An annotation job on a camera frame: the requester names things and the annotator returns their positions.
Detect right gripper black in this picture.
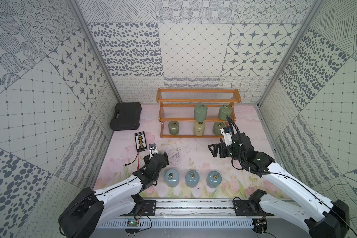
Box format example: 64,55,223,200
208,141,246,163

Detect green canister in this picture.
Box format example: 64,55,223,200
194,104,208,122
168,121,179,135
212,122,225,136
218,105,233,121

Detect yellow canister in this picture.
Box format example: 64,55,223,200
193,122,206,137

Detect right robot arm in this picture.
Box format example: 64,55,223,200
208,133,353,238

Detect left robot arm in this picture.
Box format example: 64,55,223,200
58,152,169,238

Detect wooden three-tier shelf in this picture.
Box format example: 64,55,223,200
156,88,242,138

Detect black connector board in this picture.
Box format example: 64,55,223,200
134,131,148,152

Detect black plastic tool case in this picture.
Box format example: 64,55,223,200
110,102,142,131

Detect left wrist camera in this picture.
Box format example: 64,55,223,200
149,143,158,156

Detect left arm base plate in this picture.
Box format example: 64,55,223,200
122,200,157,216

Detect aluminium mounting rail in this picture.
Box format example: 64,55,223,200
72,197,317,219

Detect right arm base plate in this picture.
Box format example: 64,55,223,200
232,198,273,217

